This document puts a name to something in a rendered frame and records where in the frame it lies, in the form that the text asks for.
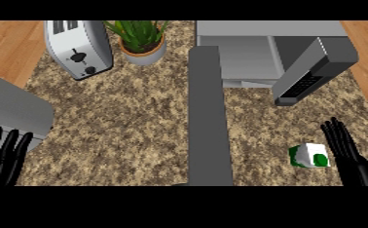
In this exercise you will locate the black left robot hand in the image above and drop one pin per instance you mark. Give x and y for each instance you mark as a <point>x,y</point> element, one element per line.
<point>11,155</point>

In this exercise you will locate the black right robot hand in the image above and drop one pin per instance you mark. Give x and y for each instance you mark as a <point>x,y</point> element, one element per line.
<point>349,154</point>

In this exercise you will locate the white and green milk carton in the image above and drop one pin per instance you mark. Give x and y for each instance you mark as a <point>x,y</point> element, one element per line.
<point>309,156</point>

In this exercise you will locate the dark grey microwave door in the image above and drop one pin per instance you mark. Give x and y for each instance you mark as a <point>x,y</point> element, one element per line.
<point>207,118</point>

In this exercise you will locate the grey microwave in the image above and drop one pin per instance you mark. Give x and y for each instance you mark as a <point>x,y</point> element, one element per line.
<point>283,56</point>

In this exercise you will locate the silver toaster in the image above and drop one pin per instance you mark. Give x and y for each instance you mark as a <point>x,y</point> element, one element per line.
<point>79,46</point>

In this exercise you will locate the green potted plant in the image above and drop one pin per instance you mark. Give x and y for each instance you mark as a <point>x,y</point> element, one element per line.
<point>140,42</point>

